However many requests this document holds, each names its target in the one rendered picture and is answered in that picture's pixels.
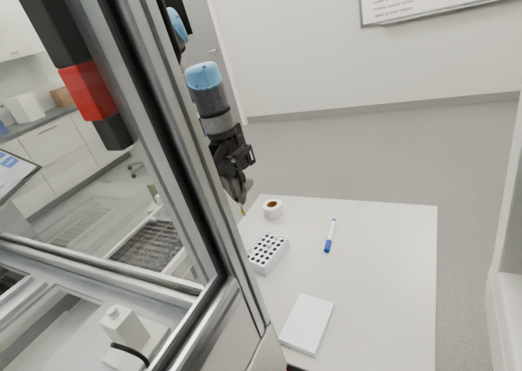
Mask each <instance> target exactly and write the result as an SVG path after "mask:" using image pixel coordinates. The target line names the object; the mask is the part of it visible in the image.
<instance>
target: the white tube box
mask: <svg viewBox="0 0 522 371"><path fill-rule="evenodd" d="M274 235H275V234H272V233H270V232H267V231H266V232H265V233H264V234H263V235H262V236H261V237H260V238H259V240H258V241H257V242H256V243H255V244H254V245H253V246H252V247H251V248H253V251H254V253H253V254H250V252H249V251H247V252H246V253H247V255H248V258H249V261H250V264H251V266H252V270H253V271H254V272H258V273H259V274H262V275H264V276H268V275H269V274H270V272H271V271H272V270H273V268H274V267H275V266H276V264H277V263H278V262H279V261H280V260H281V259H282V257H283V256H284V255H285V253H286V252H287V251H288V249H289V248H290V244H289V241H288V238H285V237H282V236H280V235H278V239H279V240H278V241H275V239H274ZM267 243H270V244H271V249H268V247H267V246H266V244H267Z"/></svg>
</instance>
